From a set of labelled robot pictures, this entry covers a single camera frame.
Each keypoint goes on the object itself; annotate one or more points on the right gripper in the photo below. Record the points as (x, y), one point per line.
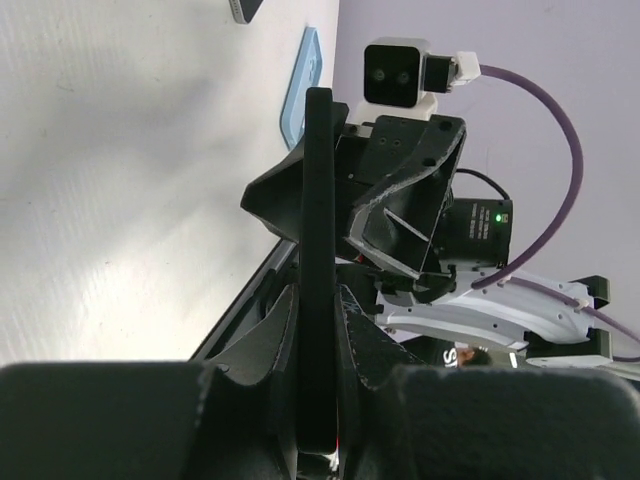
(390, 160)

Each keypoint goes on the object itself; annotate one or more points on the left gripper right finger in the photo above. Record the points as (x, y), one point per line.
(401, 419)

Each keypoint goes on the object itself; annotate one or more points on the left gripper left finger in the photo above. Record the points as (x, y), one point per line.
(229, 417)

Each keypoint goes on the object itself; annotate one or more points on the black phone case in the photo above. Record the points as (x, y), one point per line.
(316, 389)

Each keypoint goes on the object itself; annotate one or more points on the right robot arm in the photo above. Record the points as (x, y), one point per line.
(426, 265)

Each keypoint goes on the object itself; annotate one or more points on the bare phone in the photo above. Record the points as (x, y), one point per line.
(244, 11)

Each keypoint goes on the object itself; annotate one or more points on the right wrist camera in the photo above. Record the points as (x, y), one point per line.
(402, 78)

